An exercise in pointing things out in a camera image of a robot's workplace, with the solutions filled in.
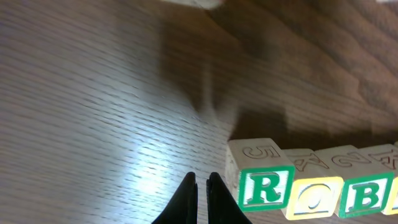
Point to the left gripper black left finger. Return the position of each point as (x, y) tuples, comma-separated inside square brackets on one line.
[(182, 207)]

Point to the green B wooden block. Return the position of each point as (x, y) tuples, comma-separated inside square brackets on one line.
[(367, 184)]

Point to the yellow O wooden block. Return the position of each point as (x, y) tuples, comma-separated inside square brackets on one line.
[(316, 187)]

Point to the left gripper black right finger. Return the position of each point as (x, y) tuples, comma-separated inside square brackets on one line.
[(222, 208)]

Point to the green R wooden block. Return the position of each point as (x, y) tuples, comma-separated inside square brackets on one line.
[(258, 174)]

